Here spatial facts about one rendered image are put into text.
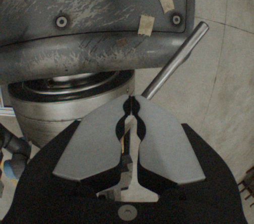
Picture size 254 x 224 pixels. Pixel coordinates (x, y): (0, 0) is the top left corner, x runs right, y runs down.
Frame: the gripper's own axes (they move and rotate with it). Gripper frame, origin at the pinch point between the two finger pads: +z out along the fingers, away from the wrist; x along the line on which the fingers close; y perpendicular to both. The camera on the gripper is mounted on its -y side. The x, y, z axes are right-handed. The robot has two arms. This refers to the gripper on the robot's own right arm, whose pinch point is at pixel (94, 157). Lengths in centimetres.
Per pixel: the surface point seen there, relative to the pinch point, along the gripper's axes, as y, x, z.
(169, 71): -37.4, 26.6, 7.1
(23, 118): -26.7, 13.5, -13.4
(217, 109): 72, -100, 194
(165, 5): -45, 20, 10
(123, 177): 31.8, -11.2, 13.7
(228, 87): 35, -99, 203
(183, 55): -39.2, 27.2, 8.3
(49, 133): -24.6, 16.1, -8.3
